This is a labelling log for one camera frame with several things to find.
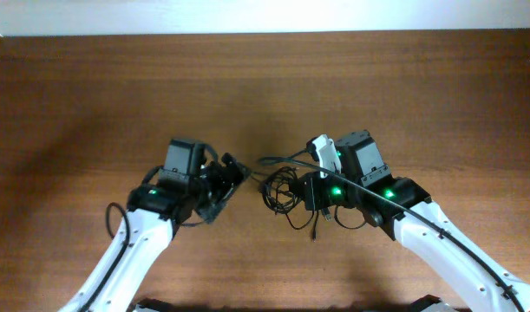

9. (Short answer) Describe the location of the black cable white plug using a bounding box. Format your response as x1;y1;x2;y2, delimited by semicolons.
258;166;332;242

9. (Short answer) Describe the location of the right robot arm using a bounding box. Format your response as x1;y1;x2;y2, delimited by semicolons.
291;130;530;311

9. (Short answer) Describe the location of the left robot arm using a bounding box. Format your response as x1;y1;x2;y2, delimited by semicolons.
63;139;252;311

